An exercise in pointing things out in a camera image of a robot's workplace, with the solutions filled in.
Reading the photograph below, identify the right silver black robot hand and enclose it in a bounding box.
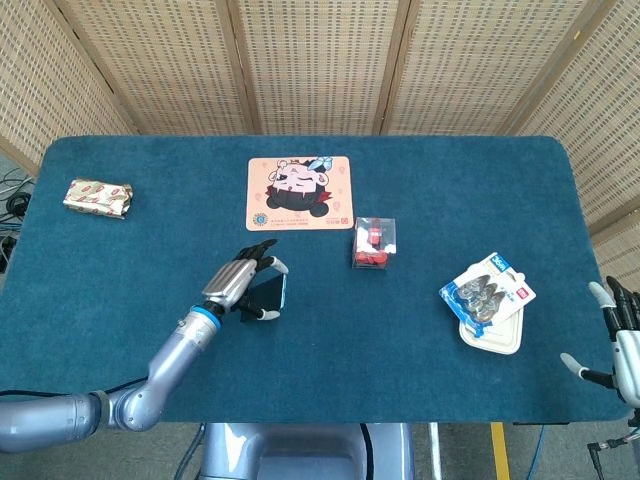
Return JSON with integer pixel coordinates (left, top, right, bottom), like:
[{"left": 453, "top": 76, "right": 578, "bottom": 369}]
[{"left": 559, "top": 275, "right": 640, "bottom": 409}]

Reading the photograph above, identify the bamboo folding screen panel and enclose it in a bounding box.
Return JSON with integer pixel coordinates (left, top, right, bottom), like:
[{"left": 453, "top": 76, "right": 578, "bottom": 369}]
[
  {"left": 504, "top": 0, "right": 640, "bottom": 296},
  {"left": 219, "top": 0, "right": 412, "bottom": 136},
  {"left": 0, "top": 0, "right": 139, "bottom": 176},
  {"left": 377, "top": 0, "right": 619, "bottom": 136},
  {"left": 42, "top": 0, "right": 257, "bottom": 136}
]

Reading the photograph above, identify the pink cartoon mouse pad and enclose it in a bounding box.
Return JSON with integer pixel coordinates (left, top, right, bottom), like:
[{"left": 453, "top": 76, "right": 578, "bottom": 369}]
[{"left": 244, "top": 155, "right": 355, "bottom": 233}]

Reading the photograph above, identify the white plastic tray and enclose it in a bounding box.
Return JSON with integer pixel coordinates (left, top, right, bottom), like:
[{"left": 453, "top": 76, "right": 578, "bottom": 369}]
[{"left": 458, "top": 304, "right": 526, "bottom": 356}]

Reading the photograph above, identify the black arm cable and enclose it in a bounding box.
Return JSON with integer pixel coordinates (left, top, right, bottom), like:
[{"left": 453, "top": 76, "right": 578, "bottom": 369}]
[{"left": 0, "top": 374, "right": 151, "bottom": 399}]

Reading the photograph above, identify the blue felt table cover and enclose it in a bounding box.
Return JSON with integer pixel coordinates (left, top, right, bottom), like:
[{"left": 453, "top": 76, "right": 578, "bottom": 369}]
[{"left": 0, "top": 134, "right": 630, "bottom": 426}]

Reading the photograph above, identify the blue cable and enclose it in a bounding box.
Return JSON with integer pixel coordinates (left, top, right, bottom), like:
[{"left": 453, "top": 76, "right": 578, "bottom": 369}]
[
  {"left": 172, "top": 423, "right": 207, "bottom": 480},
  {"left": 532, "top": 424, "right": 547, "bottom": 480}
]

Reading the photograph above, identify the black smartphone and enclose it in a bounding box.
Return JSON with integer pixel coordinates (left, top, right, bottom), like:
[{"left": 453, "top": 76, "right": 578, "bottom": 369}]
[{"left": 238, "top": 272, "right": 288, "bottom": 324}]

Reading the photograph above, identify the blue white clip blister pack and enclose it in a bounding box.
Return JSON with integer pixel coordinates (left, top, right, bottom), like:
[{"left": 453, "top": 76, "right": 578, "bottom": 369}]
[{"left": 438, "top": 251, "right": 537, "bottom": 339}]

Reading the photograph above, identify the black base cable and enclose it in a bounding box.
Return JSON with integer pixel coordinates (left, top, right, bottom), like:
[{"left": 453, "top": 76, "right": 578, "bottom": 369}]
[{"left": 359, "top": 423, "right": 377, "bottom": 480}]

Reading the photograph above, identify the black cable with plug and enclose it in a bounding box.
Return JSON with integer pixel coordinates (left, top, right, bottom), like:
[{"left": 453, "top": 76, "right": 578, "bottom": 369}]
[{"left": 586, "top": 433, "right": 640, "bottom": 480}]

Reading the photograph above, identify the gold red wrapped packet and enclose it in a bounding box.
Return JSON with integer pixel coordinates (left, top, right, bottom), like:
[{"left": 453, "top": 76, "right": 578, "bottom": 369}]
[{"left": 62, "top": 178, "right": 134, "bottom": 221}]

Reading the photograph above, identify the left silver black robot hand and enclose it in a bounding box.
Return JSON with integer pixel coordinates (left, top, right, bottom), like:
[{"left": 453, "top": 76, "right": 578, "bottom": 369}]
[{"left": 201, "top": 238, "right": 290, "bottom": 322}]

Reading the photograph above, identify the black floor cable bundle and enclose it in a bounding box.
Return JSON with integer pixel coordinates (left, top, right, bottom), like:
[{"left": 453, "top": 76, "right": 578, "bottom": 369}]
[{"left": 0, "top": 167, "right": 36, "bottom": 226}]

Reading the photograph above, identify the black power strip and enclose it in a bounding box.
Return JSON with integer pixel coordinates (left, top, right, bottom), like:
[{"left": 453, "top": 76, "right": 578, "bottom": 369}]
[{"left": 0, "top": 234, "right": 19, "bottom": 274}]

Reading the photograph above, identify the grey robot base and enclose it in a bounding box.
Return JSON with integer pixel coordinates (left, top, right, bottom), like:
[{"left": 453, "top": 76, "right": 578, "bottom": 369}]
[{"left": 199, "top": 422, "right": 416, "bottom": 480}]

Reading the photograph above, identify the clear box with red items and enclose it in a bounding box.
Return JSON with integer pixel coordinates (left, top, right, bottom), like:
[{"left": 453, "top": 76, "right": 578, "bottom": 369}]
[{"left": 351, "top": 216, "right": 397, "bottom": 271}]

